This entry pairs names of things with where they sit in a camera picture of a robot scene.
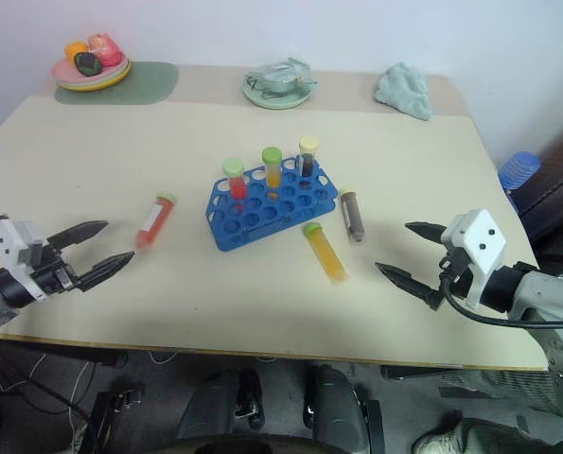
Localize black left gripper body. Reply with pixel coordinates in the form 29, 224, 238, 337
28, 242, 81, 299

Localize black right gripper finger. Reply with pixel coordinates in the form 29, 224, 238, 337
404, 220, 449, 244
374, 260, 443, 312

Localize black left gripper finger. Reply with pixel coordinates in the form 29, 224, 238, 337
46, 219, 111, 249
74, 251, 136, 293

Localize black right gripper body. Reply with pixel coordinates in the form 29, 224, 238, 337
437, 242, 474, 301

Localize labelled red tube green cap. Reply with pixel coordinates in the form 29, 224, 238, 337
132, 190, 179, 253

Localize dark brown tube yellow cap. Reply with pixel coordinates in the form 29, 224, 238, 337
338, 188, 367, 245

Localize yellow tube green cap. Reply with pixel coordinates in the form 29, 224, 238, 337
301, 221, 349, 286

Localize blue test tube rack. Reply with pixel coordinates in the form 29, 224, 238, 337
204, 153, 340, 253

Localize orange tube green cap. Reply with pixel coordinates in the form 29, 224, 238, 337
260, 146, 284, 189

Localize blue stacked cups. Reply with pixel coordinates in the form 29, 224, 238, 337
497, 150, 543, 212

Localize grey mesh panel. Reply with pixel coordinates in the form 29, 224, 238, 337
437, 368, 556, 404

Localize dark rounded shape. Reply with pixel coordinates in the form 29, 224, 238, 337
303, 363, 373, 448
175, 367, 265, 442

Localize pale green cloth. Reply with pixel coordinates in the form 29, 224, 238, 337
373, 61, 435, 123

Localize light green plate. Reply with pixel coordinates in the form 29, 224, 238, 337
53, 59, 131, 89

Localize yellow plate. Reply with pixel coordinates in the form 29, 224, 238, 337
56, 60, 133, 93

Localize grey shoe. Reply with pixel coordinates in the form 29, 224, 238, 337
412, 416, 554, 454

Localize dark toy avocado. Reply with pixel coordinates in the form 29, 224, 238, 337
73, 51, 103, 77

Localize green placemat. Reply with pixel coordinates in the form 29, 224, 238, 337
54, 61, 180, 107

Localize orange toy fruit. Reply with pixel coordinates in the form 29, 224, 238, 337
63, 40, 90, 62

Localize pink toy peach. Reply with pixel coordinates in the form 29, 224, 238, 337
87, 32, 122, 67

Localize pale green saucer plate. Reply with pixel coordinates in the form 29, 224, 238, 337
241, 70, 318, 112

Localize bowl with clear wrap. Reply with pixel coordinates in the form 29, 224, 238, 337
244, 57, 320, 96

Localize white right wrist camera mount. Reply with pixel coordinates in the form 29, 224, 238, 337
439, 207, 508, 311

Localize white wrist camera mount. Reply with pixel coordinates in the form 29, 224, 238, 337
439, 207, 508, 311
0, 218, 50, 276

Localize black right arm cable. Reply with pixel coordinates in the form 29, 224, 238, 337
439, 273, 563, 330

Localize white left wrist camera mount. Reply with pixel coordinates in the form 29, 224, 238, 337
0, 218, 50, 276

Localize white floor cable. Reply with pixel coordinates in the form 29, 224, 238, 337
0, 349, 97, 454

